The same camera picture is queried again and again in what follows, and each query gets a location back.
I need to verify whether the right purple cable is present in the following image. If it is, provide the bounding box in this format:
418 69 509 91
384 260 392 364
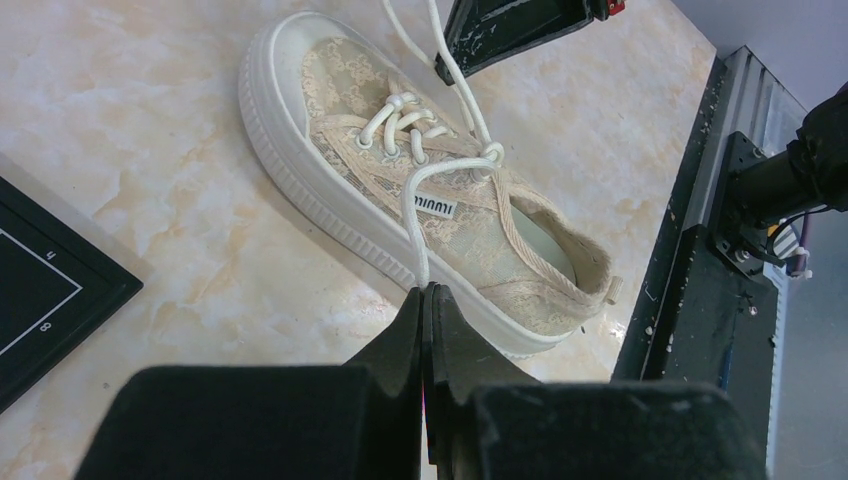
791 211 815 280

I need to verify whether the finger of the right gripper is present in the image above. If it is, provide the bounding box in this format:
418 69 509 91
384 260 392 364
444 0 593 77

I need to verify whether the white shoelace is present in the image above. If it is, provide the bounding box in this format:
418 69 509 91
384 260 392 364
355 1 505 288

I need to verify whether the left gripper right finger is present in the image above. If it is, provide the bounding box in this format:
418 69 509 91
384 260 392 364
423 283 767 479

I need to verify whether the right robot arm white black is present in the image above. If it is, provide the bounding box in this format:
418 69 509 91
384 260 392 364
435 1 847 225

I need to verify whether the beige lace sneaker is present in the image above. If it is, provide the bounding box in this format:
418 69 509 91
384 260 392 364
239 12 621 357

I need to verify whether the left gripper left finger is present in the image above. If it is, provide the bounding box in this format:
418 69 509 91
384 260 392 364
76 289 424 479

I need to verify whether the black white chessboard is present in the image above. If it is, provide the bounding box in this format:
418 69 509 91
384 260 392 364
1 180 143 410

